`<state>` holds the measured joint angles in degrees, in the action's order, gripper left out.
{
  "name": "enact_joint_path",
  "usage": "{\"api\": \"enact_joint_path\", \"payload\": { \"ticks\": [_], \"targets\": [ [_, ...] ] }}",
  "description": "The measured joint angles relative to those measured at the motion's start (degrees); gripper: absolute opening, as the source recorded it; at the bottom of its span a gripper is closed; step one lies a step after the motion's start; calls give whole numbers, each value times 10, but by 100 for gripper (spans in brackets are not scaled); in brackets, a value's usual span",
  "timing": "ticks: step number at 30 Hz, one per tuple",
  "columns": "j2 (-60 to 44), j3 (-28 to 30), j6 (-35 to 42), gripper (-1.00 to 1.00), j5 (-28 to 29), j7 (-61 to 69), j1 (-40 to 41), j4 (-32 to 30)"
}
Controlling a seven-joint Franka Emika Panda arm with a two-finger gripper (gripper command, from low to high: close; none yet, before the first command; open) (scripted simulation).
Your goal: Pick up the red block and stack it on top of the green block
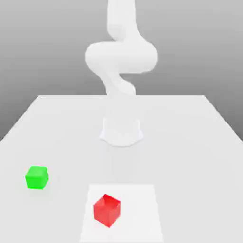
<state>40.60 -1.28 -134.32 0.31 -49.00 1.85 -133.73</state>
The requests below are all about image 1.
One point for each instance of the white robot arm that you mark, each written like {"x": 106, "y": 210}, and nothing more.
{"x": 121, "y": 57}

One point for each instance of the small red cube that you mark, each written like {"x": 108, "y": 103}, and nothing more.
{"x": 106, "y": 210}

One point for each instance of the small green cube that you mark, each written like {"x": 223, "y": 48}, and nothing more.
{"x": 36, "y": 178}

